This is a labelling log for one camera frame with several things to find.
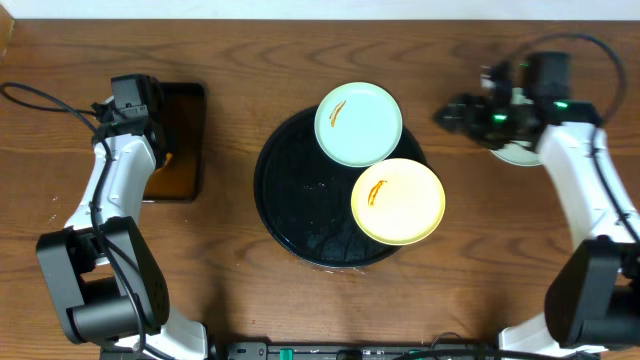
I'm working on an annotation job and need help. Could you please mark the light green plate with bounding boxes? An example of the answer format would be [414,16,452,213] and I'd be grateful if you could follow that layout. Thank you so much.
[491,88,541,167]
[314,82,403,168]

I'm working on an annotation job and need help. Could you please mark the yellow plate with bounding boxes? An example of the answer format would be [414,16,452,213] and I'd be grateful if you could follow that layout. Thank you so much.
[350,158,446,246]

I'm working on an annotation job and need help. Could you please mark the black rectangular water tray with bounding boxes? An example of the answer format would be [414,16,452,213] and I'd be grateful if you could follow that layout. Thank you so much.
[144,82,207,202]

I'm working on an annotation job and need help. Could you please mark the orange green sponge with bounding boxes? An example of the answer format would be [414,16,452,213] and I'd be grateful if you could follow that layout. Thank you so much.
[156,152,173,172]

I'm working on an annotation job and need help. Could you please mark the light green plate top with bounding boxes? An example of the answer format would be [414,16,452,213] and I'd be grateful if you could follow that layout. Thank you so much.
[314,82,403,168]

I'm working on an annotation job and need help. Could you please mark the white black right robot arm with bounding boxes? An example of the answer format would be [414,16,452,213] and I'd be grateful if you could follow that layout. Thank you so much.
[434,52,639,357]

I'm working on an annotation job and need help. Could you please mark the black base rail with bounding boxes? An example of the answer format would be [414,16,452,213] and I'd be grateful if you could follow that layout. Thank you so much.
[209,342,508,360]

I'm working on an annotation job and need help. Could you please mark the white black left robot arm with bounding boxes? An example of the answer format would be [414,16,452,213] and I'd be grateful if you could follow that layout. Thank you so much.
[36,95,209,359]

